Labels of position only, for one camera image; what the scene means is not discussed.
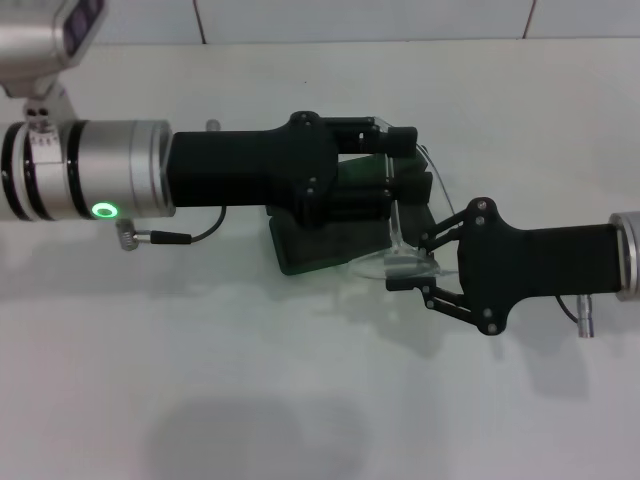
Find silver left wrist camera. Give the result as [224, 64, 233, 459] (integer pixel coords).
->
[0, 0, 109, 101]

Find green glasses case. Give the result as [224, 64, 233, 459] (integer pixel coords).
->
[267, 154, 441, 276]

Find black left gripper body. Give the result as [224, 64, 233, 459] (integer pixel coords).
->
[169, 110, 342, 230]

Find left wrist black cable plug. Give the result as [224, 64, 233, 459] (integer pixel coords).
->
[115, 207, 229, 251]

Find clear transparent glasses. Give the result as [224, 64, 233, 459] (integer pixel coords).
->
[347, 115, 459, 281]

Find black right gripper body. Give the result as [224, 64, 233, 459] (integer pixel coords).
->
[455, 197, 625, 337]

